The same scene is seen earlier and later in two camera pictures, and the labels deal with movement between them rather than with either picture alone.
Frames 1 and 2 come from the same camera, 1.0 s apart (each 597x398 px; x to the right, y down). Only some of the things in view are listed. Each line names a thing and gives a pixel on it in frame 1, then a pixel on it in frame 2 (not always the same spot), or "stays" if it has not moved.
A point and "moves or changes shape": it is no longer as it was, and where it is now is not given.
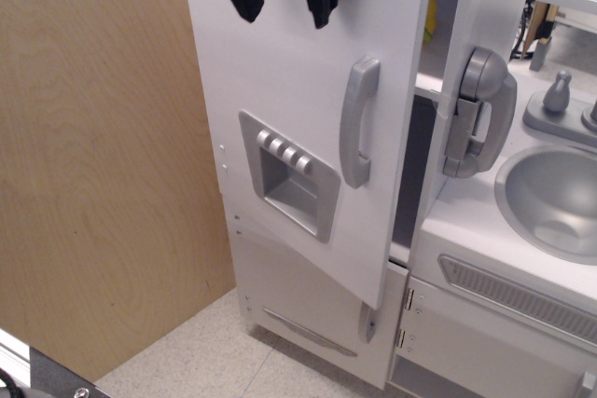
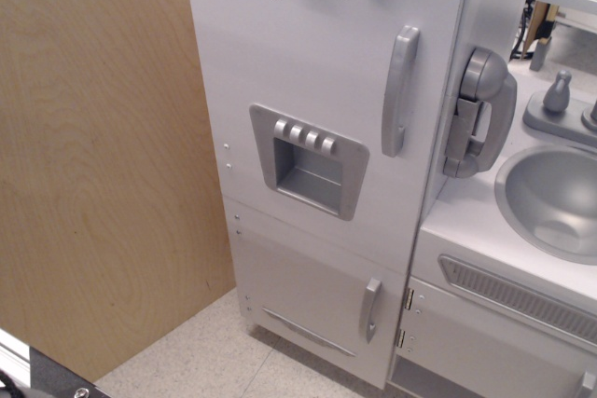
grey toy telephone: [483, 119] stays
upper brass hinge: [409, 298] stays
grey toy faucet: [554, 110] stays
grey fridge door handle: [361, 81] → [400, 79]
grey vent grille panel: [562, 312] stays
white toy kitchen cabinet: [414, 182] stays
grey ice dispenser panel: [290, 180] → [310, 163]
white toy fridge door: [312, 129] moves or changes shape
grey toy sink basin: [548, 197] stays
